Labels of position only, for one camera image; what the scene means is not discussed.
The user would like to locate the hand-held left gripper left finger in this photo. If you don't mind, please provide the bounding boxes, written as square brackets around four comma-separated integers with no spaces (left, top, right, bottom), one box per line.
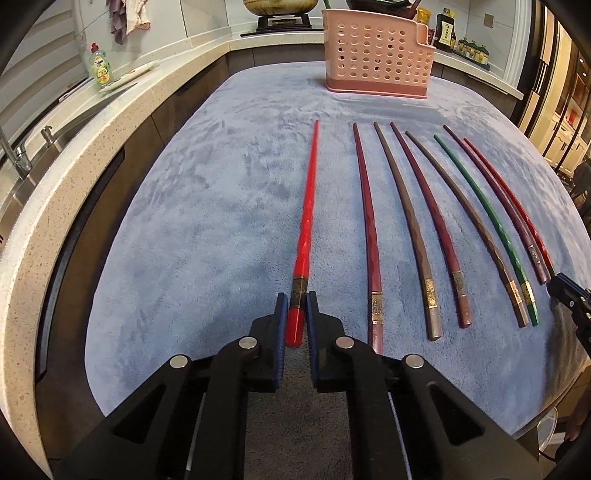
[55,292,288,480]

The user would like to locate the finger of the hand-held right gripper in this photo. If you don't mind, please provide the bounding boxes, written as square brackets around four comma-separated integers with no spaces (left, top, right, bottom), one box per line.
[551,300,591,344]
[547,272,591,309]

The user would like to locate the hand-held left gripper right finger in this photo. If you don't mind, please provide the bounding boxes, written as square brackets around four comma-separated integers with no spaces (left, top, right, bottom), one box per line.
[305,291,543,480]

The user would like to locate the green chopstick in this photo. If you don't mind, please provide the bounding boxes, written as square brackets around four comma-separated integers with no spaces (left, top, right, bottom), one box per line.
[433,134,540,327]

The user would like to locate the dark red chopstick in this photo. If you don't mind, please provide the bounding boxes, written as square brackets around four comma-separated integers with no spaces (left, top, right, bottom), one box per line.
[352,123,385,355]
[390,122,472,329]
[443,124,550,284]

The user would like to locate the brown chopstick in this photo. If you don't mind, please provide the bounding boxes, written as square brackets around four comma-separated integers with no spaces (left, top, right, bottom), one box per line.
[373,122,443,341]
[405,130,530,328]

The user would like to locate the pink perforated utensil basket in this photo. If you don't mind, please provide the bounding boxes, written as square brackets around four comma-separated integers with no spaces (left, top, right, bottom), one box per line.
[322,7,436,100]

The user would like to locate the grey plush table mat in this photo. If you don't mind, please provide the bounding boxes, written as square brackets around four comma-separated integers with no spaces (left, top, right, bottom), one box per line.
[84,60,583,444]

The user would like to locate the speckled stone kitchen counter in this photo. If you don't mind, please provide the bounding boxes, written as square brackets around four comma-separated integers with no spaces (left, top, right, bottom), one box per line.
[0,32,525,467]

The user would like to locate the spice jar rack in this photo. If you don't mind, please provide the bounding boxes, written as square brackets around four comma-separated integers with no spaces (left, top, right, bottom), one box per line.
[455,38,492,70]

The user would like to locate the dark soy sauce bottle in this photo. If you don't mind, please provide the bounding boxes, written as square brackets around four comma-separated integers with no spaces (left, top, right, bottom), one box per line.
[434,13,458,52]

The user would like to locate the steel kitchen sink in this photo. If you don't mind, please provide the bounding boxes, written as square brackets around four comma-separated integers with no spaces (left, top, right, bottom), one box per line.
[0,83,139,217]

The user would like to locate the black gas stove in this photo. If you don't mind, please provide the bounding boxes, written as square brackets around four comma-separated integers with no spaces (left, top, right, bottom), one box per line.
[240,13,324,37]

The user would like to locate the metal sink faucet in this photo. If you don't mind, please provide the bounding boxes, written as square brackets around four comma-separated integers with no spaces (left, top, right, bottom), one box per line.
[0,127,33,181]

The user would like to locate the green dish soap bottle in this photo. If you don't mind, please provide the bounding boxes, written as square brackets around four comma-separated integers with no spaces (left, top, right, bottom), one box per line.
[89,42,115,89]

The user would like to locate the beige wok with glass lid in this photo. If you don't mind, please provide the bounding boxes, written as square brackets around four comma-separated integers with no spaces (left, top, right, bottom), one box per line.
[243,0,324,18]

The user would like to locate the black wok with lid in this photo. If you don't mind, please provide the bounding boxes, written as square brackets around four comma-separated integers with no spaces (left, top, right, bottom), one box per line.
[345,0,423,12]

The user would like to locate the pink hanging cloth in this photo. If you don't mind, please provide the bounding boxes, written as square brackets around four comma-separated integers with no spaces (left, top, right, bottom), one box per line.
[124,0,152,33]

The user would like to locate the purple hanging cloth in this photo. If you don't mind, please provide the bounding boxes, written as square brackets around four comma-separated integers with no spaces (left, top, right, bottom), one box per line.
[106,0,127,45]

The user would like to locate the white window blinds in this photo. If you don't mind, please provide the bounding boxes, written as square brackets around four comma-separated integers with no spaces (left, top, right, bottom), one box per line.
[0,0,88,134]

